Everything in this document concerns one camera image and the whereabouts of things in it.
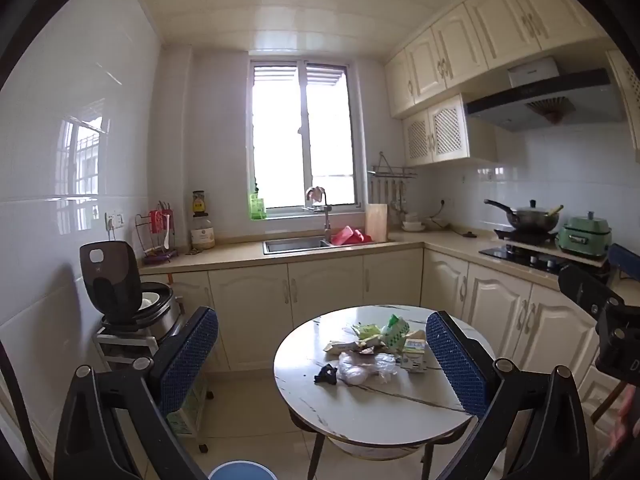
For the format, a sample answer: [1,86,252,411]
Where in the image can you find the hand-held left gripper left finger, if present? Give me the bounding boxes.
[52,306,221,480]

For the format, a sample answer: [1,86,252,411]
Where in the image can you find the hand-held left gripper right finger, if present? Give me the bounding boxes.
[425,310,603,480]

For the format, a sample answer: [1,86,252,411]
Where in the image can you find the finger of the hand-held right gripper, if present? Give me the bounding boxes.
[558,264,623,328]
[607,243,640,281]

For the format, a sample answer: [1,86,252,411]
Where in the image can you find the clear plastic bag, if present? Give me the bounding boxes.
[336,351,399,386]

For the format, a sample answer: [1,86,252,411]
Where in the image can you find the light blue trash bin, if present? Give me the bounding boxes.
[207,459,278,480]

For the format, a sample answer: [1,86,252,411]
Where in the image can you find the person's right hand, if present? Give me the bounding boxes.
[616,387,640,461]

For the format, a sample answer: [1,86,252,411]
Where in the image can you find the white green carton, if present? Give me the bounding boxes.
[400,337,430,373]

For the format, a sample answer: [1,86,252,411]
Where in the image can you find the green electric cooker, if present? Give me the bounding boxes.
[556,211,615,259]

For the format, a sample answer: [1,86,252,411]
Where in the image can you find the white rolling storage cart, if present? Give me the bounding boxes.
[94,320,216,456]

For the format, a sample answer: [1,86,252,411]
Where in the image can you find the green snack packet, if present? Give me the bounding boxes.
[380,313,411,351]

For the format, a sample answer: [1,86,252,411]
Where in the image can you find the black gas stove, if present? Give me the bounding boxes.
[478,242,611,273]

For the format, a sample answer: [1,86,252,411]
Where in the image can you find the round white marble table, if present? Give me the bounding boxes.
[273,304,496,480]

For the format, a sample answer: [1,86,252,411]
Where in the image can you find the black wok with lid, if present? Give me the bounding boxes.
[483,199,565,233]

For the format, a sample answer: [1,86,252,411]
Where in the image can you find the black rice cooker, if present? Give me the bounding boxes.
[79,241,182,346]

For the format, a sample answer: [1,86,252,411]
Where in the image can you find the beige wrapper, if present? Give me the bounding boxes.
[324,340,381,356]

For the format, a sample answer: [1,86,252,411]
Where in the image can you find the cream lower cabinets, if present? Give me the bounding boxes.
[137,237,640,426]

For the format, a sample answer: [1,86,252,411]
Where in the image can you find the cream cabinets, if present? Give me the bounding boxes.
[384,0,640,168]
[137,237,640,426]

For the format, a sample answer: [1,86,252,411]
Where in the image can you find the steel kitchen sink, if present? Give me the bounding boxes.
[262,236,333,256]

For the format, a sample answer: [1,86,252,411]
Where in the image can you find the wooden cutting board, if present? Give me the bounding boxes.
[366,203,389,242]

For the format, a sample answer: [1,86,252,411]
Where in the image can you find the red basin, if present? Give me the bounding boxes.
[331,226,373,247]

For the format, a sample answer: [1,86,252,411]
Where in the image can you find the brown folding fan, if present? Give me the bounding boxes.
[525,100,576,126]

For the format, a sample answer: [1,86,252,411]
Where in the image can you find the hanging kitchen utensils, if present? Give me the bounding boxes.
[370,177,408,211]

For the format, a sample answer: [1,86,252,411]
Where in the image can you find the range hood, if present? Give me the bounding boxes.
[462,56,626,133]

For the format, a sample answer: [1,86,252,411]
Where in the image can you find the metal sink faucet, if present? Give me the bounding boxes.
[305,186,333,243]

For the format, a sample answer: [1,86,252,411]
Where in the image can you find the kitchen window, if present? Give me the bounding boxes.
[247,55,363,218]

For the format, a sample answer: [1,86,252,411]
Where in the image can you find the cream upper cabinets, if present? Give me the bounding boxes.
[384,0,640,168]

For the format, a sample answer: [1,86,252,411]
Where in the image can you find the metal utensil wall rack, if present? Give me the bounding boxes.
[367,151,418,181]

